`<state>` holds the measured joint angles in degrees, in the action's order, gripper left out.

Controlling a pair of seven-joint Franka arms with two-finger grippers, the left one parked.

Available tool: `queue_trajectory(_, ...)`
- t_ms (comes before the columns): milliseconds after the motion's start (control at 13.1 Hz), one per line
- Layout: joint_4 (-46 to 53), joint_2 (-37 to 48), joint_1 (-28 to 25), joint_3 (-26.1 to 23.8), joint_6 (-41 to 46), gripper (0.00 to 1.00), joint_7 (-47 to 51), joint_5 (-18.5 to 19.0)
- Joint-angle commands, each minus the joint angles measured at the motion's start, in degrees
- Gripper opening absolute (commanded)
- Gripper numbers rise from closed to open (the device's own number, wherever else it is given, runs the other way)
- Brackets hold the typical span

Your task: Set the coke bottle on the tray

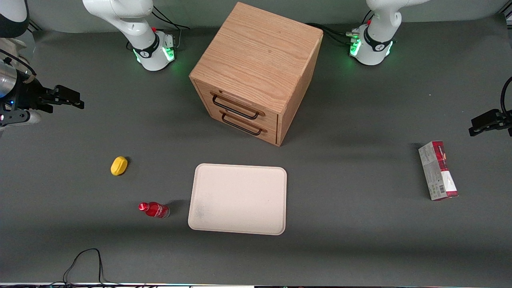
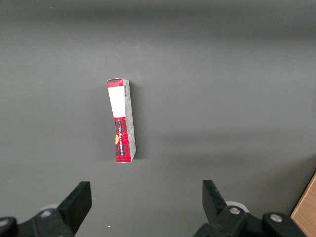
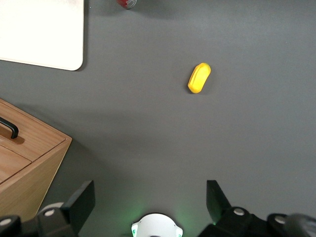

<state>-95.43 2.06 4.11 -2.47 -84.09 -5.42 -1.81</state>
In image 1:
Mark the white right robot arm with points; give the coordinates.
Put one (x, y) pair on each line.
(136, 24)

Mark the cream rectangular tray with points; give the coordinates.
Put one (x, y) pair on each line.
(240, 200)

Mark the yellow toy lemon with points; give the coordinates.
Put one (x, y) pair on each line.
(118, 166)

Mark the wooden two-drawer cabinet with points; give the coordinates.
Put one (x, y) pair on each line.
(260, 52)

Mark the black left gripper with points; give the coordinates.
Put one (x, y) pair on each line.
(492, 119)

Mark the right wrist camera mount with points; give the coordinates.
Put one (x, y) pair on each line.
(16, 118)

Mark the red coke bottle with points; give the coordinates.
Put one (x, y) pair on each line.
(158, 210)

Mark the wooden drawer front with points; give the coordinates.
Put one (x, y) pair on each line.
(272, 136)
(270, 120)

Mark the red grey cardboard box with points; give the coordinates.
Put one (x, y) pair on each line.
(438, 172)

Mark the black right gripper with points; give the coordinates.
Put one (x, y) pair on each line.
(28, 97)

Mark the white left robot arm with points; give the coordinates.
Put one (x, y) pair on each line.
(380, 24)

